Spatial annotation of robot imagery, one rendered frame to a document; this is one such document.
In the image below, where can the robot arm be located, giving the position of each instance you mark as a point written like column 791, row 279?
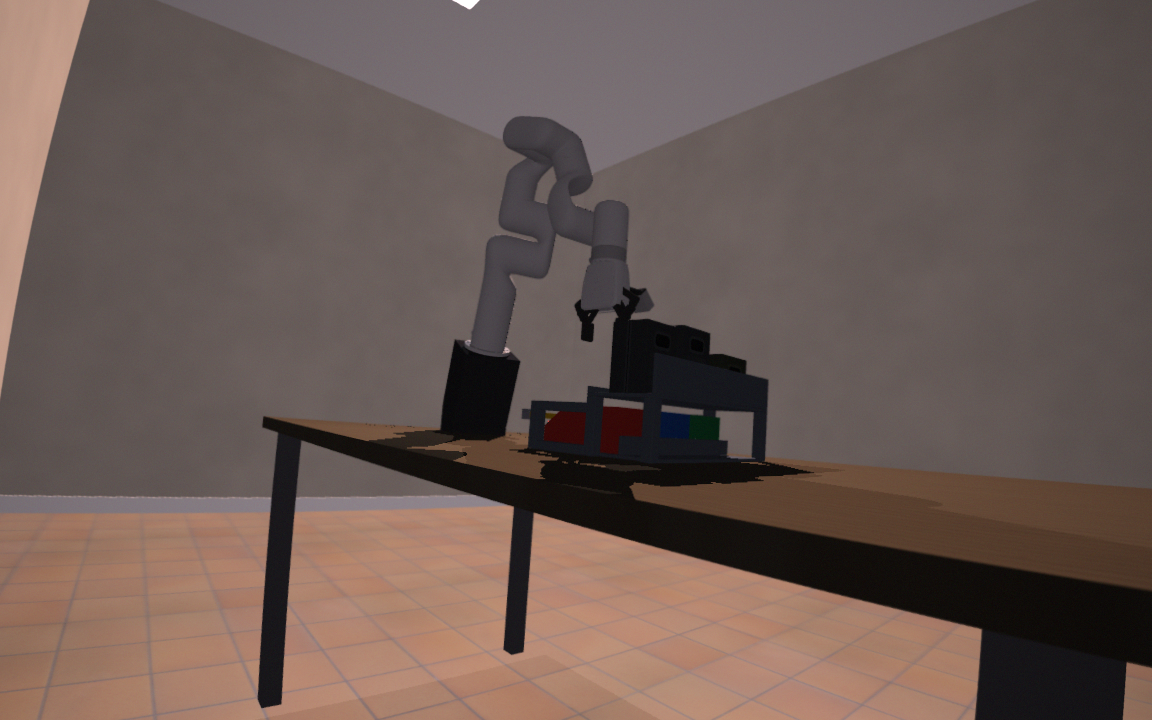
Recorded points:
column 605, row 228

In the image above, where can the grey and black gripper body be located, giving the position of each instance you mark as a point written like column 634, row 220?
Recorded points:
column 603, row 285

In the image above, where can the blue bin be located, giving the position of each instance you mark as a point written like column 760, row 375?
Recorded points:
column 675, row 425

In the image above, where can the dark grey metal shelf rack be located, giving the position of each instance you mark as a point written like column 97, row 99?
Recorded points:
column 673, row 378

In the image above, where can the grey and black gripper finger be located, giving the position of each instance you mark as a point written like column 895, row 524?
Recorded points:
column 629, row 309
column 587, row 330

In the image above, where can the olive green case with orange latches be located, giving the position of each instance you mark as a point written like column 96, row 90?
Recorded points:
column 727, row 362

